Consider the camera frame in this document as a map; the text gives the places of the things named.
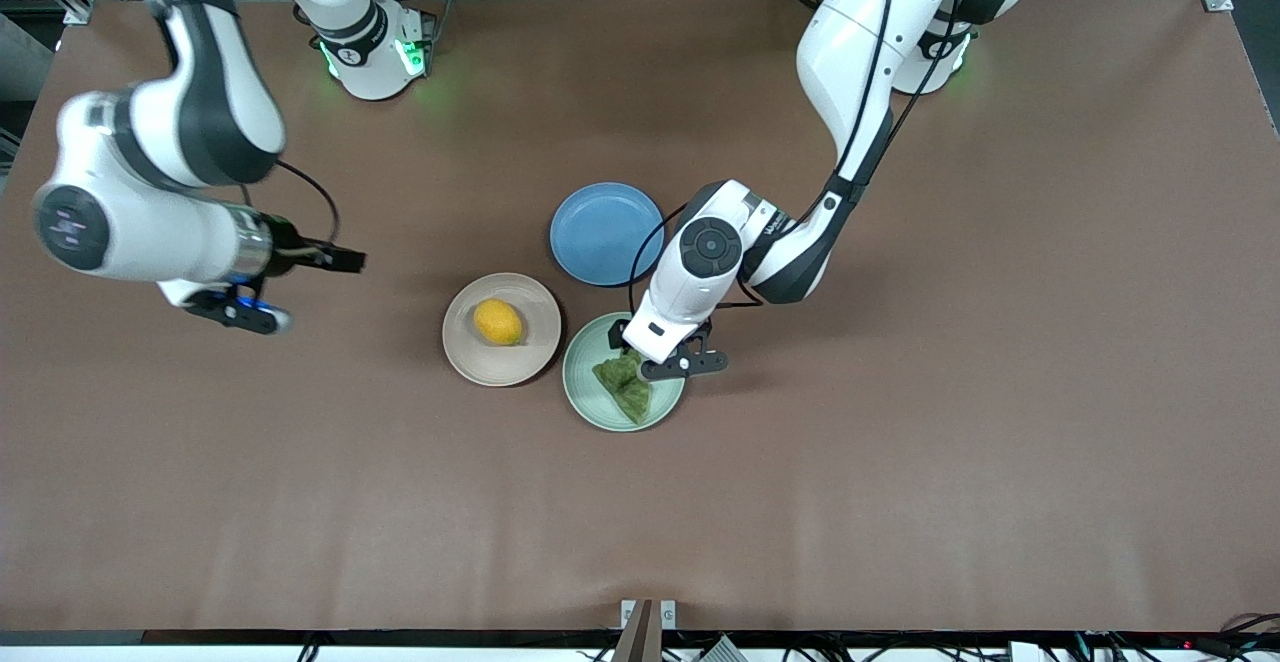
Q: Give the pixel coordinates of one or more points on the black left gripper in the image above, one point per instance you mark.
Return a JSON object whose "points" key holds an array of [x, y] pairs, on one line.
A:
{"points": [[615, 336]]}

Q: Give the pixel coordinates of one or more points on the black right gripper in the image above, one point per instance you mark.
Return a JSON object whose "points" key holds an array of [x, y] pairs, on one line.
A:
{"points": [[291, 251]]}

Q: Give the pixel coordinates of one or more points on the green lettuce leaf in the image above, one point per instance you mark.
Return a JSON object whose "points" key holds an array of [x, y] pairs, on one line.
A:
{"points": [[625, 387]]}

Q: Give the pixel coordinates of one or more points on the yellow lemon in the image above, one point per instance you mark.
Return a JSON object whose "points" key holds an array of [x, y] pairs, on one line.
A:
{"points": [[498, 322]]}

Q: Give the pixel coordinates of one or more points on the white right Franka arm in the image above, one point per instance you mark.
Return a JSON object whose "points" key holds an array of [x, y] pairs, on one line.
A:
{"points": [[180, 112]]}

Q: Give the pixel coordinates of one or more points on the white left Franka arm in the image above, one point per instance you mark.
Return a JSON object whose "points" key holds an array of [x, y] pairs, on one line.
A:
{"points": [[860, 42]]}

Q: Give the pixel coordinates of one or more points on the pale green plate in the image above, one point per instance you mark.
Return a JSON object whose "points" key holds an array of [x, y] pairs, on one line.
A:
{"points": [[590, 402]]}

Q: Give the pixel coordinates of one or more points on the blue plate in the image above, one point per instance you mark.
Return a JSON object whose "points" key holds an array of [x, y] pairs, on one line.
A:
{"points": [[600, 234]]}

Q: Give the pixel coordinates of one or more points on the beige plate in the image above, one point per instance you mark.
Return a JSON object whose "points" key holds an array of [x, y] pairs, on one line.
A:
{"points": [[495, 362]]}

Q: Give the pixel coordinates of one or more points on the brown table cover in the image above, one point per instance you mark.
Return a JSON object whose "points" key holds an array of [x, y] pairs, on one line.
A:
{"points": [[300, 502]]}

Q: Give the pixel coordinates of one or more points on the grey ribbed adapter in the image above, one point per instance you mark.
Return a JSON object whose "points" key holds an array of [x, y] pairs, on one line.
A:
{"points": [[722, 650]]}

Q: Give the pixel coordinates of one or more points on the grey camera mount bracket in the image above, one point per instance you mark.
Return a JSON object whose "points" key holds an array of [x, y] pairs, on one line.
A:
{"points": [[647, 632]]}

